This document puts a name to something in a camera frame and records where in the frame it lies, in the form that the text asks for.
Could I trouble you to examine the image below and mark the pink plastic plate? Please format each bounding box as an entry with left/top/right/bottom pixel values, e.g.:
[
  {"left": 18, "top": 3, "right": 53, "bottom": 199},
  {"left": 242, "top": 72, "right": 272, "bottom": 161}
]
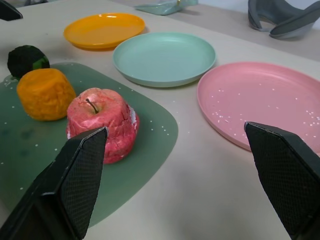
[{"left": 196, "top": 61, "right": 320, "bottom": 152}]

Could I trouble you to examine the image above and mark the mint green plastic plate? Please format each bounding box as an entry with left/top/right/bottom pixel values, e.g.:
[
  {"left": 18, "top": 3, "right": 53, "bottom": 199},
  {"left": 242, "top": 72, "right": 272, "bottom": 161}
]
[{"left": 112, "top": 31, "right": 217, "bottom": 88}]

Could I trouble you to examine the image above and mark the red foam apple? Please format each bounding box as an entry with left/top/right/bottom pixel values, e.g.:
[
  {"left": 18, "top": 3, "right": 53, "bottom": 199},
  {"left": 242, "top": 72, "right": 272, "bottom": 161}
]
[{"left": 66, "top": 87, "right": 140, "bottom": 165}]

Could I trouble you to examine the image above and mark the green silicone mat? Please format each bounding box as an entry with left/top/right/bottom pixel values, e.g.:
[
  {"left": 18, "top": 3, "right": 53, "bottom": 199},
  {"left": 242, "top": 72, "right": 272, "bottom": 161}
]
[{"left": 0, "top": 62, "right": 179, "bottom": 228}]

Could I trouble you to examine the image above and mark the teal translucent object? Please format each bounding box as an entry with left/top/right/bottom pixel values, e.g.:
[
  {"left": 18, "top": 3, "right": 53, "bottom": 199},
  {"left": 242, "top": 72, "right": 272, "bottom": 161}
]
[{"left": 134, "top": 0, "right": 199, "bottom": 16}]

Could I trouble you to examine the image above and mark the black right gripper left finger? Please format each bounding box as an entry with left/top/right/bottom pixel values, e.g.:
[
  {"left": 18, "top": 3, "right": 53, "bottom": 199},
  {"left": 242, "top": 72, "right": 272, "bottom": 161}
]
[{"left": 0, "top": 126, "right": 109, "bottom": 240}]

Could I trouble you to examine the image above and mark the orange plastic plate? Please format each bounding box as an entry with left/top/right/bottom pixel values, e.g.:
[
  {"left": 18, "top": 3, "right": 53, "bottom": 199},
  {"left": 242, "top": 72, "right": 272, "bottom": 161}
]
[{"left": 63, "top": 12, "right": 146, "bottom": 51}]

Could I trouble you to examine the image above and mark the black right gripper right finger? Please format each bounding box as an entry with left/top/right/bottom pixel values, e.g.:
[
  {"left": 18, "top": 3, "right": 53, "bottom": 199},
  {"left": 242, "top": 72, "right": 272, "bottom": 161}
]
[{"left": 244, "top": 121, "right": 320, "bottom": 240}]

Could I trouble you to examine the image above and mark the orange foam fruit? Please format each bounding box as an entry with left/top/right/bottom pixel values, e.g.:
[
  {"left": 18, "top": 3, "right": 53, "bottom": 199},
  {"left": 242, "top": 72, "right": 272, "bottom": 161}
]
[{"left": 16, "top": 68, "right": 77, "bottom": 122}]

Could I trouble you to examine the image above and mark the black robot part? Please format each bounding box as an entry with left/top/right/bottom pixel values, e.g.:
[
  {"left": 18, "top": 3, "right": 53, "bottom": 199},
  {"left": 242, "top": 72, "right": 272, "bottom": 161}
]
[{"left": 0, "top": 0, "right": 24, "bottom": 22}]

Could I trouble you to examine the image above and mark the dark green toy vegetable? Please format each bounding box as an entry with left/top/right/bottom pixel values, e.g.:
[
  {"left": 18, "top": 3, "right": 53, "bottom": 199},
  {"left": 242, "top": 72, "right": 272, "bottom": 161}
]
[{"left": 7, "top": 44, "right": 51, "bottom": 81}]

